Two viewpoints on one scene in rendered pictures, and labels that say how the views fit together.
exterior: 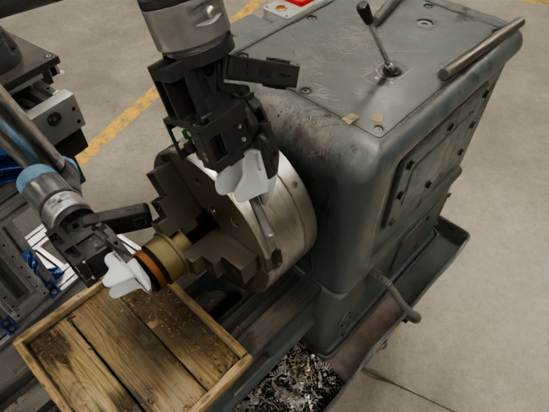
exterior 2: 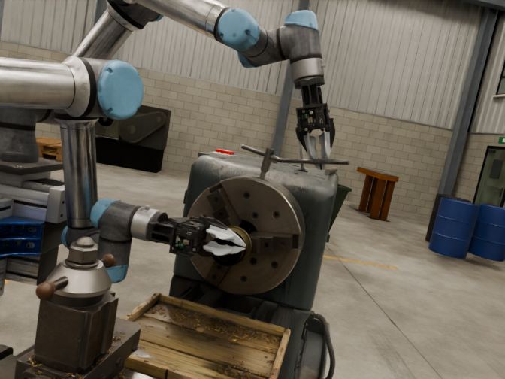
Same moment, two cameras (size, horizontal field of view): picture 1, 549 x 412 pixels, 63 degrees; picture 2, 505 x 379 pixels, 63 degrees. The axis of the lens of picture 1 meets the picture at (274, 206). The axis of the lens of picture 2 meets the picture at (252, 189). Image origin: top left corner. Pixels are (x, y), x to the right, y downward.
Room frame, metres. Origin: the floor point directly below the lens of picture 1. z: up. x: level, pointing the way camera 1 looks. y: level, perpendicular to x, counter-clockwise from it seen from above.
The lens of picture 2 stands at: (-0.40, 0.68, 1.35)
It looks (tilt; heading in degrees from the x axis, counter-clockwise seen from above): 8 degrees down; 328
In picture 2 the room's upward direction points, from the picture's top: 11 degrees clockwise
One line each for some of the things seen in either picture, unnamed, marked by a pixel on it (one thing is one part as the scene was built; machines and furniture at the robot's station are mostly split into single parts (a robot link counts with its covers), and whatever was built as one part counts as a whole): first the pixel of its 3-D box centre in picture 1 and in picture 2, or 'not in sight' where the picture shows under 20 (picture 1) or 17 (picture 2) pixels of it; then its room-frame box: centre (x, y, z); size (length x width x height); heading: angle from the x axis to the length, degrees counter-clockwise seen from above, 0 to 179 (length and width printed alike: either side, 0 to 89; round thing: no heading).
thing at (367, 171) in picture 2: not in sight; (372, 192); (6.33, -6.83, 0.50); 1.61 x 0.44 x 1.00; 153
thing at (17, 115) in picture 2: not in sight; (16, 97); (0.91, 0.65, 1.33); 0.13 x 0.12 x 0.14; 129
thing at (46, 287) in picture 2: not in sight; (52, 287); (0.10, 0.61, 1.13); 0.04 x 0.02 x 0.02; 137
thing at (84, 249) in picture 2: not in sight; (83, 250); (0.13, 0.58, 1.17); 0.04 x 0.04 x 0.03
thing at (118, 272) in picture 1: (121, 275); (225, 237); (0.37, 0.24, 1.12); 0.09 x 0.06 x 0.03; 45
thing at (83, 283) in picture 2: not in sight; (80, 274); (0.13, 0.58, 1.13); 0.08 x 0.08 x 0.03
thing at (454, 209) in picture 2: not in sight; (453, 227); (3.51, -5.76, 0.44); 0.59 x 0.59 x 0.88
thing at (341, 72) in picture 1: (348, 116); (264, 216); (0.84, -0.18, 1.06); 0.59 x 0.48 x 0.39; 137
